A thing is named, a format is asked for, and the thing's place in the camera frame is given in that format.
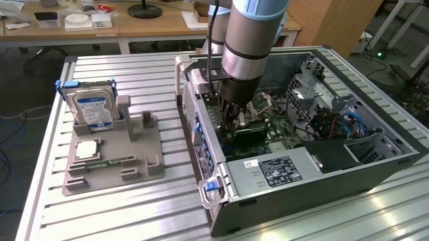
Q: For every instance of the hard disk in blue caddy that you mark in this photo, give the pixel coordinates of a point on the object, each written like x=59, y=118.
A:
x=92, y=108

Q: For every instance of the white paper card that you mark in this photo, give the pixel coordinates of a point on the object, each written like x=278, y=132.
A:
x=16, y=25

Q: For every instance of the wooden desk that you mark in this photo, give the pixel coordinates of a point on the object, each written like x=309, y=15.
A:
x=134, y=27

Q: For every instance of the green RAM stick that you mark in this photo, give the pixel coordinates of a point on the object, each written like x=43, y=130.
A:
x=103, y=163

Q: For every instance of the CPU socket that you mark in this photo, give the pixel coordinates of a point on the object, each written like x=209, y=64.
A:
x=261, y=103

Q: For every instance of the red packet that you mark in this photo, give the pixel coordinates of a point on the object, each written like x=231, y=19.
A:
x=106, y=8

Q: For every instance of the black graphics card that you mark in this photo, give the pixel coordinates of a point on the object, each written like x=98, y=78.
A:
x=249, y=133

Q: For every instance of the white box with black top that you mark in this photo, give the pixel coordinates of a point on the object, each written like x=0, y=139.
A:
x=47, y=20

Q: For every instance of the black plastic air shroud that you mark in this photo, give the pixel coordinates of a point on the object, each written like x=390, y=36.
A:
x=334, y=155

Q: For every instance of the grey parts rack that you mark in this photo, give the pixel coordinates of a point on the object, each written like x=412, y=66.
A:
x=140, y=140

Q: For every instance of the white paper stack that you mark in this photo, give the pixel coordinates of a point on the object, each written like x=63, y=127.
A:
x=194, y=21

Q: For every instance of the plain white box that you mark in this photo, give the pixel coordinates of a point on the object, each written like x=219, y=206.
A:
x=100, y=21

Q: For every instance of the open black PC case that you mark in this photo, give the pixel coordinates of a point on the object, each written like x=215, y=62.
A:
x=301, y=200

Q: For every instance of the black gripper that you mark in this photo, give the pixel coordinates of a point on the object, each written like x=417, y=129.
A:
x=238, y=91

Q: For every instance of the black round lamp base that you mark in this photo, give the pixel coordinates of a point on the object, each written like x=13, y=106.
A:
x=144, y=11

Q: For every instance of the green motherboard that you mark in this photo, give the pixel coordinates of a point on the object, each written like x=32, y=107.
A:
x=281, y=135

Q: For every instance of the silver CPU chip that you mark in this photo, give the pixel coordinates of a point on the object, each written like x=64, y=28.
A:
x=86, y=148

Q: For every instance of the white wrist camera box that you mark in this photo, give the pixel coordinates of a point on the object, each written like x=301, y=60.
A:
x=201, y=81

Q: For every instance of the grey power supply unit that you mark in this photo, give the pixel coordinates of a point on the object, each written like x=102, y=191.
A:
x=278, y=170

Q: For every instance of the wooden cabinet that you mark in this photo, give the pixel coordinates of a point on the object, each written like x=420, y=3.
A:
x=341, y=27

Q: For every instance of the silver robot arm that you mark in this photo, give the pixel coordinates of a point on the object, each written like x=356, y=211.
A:
x=245, y=50

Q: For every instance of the white round holder block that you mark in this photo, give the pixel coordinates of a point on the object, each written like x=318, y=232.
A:
x=79, y=22

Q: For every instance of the metal disk bay cage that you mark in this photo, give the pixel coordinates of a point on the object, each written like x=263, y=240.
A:
x=307, y=93

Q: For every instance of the white desk frame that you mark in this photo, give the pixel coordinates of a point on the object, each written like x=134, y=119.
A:
x=398, y=22

